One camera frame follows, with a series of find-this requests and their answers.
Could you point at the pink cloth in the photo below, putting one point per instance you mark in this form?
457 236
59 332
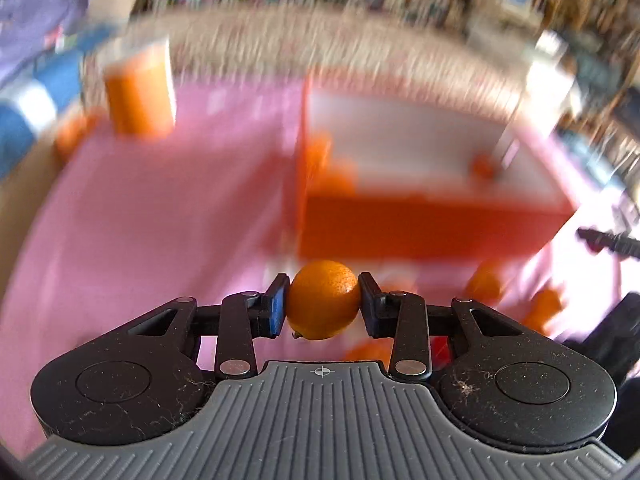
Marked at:
150 220

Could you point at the blue cloth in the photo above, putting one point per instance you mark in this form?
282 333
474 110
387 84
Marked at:
30 105

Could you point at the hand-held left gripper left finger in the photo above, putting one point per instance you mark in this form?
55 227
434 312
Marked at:
277 305

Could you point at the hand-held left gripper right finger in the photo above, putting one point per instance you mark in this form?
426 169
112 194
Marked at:
369 305

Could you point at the orange storage box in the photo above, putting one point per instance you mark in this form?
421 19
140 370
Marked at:
425 225

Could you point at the quilted floral sofa cover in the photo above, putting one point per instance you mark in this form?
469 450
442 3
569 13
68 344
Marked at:
300 40

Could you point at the side table with white cloth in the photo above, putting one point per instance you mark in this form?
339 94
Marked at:
550 70

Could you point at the purple cloth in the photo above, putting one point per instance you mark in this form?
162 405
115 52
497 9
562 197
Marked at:
35 15

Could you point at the mandarin orange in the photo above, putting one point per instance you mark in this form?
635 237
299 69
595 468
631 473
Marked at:
320 152
482 165
370 351
322 300
482 282
545 307
75 130

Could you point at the orange cylindrical container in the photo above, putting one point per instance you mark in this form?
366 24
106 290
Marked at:
140 90

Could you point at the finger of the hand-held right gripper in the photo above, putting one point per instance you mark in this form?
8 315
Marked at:
607 244

